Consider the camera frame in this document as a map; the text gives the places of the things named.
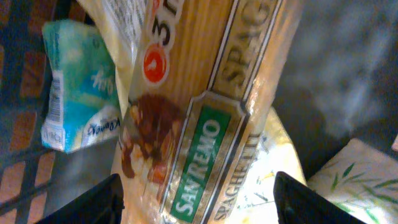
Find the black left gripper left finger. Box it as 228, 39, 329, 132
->
38, 174, 124, 224

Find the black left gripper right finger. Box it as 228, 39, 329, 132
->
273, 171, 364, 224

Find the teal tissue pack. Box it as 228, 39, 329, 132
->
307, 139, 397, 223
41, 19, 121, 153

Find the San Remo spaghetti packet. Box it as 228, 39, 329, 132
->
110, 0, 305, 224

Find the white chips bag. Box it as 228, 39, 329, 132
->
77, 0, 307, 224

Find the grey plastic basket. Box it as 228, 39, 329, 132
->
1, 1, 397, 223

